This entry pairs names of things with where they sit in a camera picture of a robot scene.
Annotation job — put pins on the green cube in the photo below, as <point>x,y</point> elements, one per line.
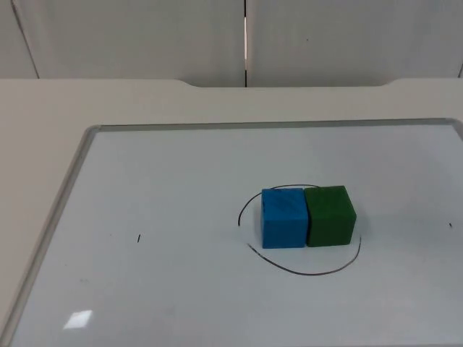
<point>331,217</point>

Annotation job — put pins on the blue cube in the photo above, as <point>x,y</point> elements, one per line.
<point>284,220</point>

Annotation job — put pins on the grey-framed whiteboard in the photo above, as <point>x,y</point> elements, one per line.
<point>162,217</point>

